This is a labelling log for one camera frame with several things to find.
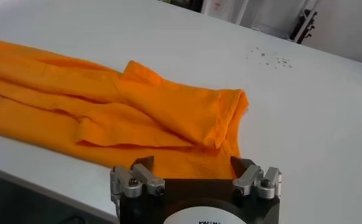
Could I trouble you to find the orange t-shirt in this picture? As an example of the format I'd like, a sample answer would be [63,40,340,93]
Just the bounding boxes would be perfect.
[0,37,250,180]

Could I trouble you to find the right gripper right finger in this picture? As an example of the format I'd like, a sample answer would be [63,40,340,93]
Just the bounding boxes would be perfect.
[230,156,282,200]

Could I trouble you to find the black folded tripod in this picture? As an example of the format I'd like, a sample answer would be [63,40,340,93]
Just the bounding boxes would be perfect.
[289,9,318,45]

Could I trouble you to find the white water dispenser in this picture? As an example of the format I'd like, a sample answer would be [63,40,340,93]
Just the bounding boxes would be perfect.
[201,0,249,25]

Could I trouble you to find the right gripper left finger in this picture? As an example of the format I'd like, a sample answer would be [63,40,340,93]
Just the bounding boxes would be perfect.
[110,155,166,211]

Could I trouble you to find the scattered small crumbs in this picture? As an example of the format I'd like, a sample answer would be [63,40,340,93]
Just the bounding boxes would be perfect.
[244,46,293,69]

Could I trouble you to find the large white table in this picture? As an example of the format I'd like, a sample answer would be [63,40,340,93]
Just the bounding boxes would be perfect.
[0,0,362,224]

